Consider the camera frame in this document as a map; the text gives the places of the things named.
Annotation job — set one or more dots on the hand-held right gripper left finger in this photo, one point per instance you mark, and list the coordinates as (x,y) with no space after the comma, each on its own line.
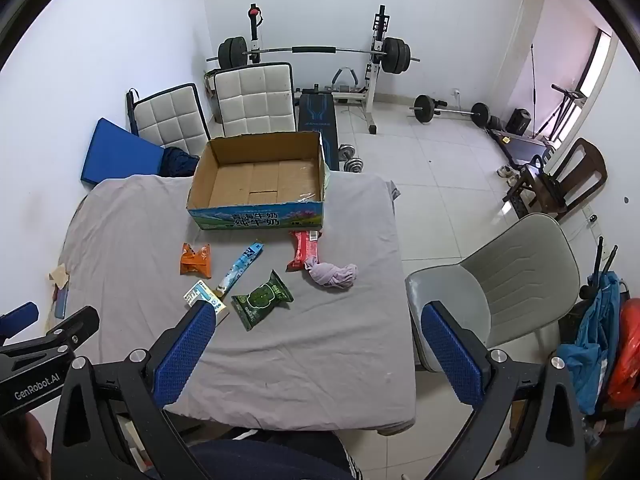
(187,350)

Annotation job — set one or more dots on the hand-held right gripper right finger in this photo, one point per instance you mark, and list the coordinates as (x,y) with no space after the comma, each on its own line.
(450,355)

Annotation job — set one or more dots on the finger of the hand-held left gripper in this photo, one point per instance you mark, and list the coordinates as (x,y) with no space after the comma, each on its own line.
(22,313)
(80,322)

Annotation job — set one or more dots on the white blue small box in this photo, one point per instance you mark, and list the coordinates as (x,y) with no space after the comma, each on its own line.
(200,294)

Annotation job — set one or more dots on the green snack packet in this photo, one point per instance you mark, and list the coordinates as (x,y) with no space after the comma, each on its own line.
(260,300)

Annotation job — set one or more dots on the orange snack packet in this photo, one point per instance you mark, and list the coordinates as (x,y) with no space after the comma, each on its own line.
(195,260)

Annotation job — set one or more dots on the long blue snack packet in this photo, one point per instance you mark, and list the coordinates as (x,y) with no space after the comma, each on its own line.
(240,267)

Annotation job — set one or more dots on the purple sock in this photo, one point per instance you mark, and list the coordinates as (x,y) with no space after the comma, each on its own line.
(332,275)

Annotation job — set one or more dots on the red snack packet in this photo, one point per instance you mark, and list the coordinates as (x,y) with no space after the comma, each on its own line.
(304,250)

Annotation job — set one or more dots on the person's left forearm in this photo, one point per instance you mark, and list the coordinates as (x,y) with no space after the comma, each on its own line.
(22,447)

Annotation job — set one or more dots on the small blue flat object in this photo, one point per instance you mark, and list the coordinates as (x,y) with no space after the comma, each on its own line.
(61,304)

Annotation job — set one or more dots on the brown paper scrap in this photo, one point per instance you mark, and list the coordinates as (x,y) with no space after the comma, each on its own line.
(59,275)

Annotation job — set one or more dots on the grey plastic chair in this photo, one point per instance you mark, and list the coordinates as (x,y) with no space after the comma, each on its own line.
(520,265)

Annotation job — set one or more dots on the grey bed sheet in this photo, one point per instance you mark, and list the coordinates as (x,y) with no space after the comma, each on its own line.
(310,360)

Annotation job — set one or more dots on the blue jacket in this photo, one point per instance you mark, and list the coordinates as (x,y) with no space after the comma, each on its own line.
(592,340)

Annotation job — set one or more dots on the person's dark trousers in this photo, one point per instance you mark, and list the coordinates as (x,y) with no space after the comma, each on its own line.
(280,460)

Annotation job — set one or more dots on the blue foam mat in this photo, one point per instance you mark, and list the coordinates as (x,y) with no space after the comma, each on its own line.
(122,152)

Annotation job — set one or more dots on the black poles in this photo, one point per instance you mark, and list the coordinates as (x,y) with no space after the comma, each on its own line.
(599,260)

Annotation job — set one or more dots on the orange plastic object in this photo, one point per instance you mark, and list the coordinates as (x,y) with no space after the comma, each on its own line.
(627,355)

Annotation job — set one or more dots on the dark blue cloth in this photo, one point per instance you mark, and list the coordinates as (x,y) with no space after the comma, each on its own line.
(180,162)

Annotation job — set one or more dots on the pair of white shoes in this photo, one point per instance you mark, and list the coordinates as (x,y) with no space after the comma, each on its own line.
(507,171)

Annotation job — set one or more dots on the black bag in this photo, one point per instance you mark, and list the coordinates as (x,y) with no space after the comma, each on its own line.
(550,185)

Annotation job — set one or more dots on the chrome dumbbell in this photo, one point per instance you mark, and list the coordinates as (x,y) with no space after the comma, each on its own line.
(348,151)
(354,165)

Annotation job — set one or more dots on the pale green paper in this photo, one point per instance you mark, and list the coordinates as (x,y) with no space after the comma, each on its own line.
(326,182)

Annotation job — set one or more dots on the black rod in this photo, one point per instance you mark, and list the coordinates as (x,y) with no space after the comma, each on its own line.
(131,110)

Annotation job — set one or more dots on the black treadmill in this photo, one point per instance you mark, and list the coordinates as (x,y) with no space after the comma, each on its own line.
(520,147)

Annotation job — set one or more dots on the white quilted chair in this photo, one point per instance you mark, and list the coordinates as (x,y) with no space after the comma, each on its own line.
(255,100)
(167,117)

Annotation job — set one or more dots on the brown wooden chair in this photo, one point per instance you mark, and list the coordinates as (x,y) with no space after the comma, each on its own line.
(587,165)

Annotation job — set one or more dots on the black speaker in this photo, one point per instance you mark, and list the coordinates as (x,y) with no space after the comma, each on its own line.
(518,121)

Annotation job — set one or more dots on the floor barbell with black plates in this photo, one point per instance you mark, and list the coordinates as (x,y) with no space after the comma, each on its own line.
(425,108)

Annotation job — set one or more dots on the black blue weight bench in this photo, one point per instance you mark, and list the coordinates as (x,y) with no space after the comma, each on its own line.
(316,115)

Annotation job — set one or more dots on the small brown cardboard box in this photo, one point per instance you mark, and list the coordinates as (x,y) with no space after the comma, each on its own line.
(210,82)

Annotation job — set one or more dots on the black folding stand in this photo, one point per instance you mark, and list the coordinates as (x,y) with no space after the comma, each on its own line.
(565,105)

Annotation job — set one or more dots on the white barbell rack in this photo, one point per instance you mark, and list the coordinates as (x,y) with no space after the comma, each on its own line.
(372,90)

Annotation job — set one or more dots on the thin black pole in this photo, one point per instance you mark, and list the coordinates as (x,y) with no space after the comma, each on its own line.
(533,85)

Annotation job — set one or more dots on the window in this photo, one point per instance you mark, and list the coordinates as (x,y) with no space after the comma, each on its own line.
(597,67)

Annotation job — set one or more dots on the racked barbell with black plates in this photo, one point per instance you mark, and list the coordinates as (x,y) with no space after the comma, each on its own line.
(312,50)

